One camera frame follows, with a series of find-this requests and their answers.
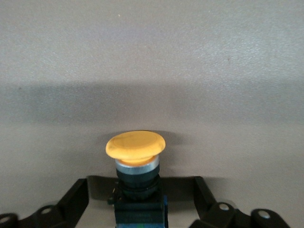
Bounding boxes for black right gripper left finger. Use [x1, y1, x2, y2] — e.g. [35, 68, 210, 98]
[0, 178, 90, 228]

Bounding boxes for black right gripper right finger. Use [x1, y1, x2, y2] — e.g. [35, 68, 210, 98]
[189, 176, 290, 228]

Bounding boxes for yellow mushroom push button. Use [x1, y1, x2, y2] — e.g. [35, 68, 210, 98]
[105, 130, 170, 228]

